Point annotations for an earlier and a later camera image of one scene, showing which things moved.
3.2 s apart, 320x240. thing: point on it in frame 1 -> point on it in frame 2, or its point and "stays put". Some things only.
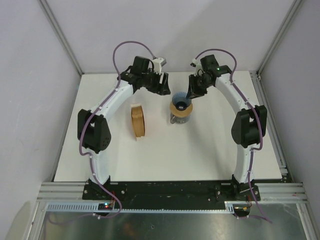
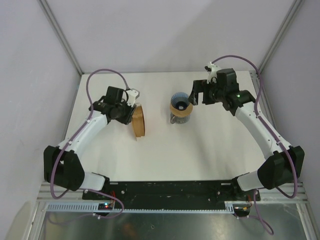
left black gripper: x=163 y=88 -> x=127 y=119
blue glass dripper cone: x=180 y=101 stays put
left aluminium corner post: x=45 y=6 stays put
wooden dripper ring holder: x=180 y=113 stays put
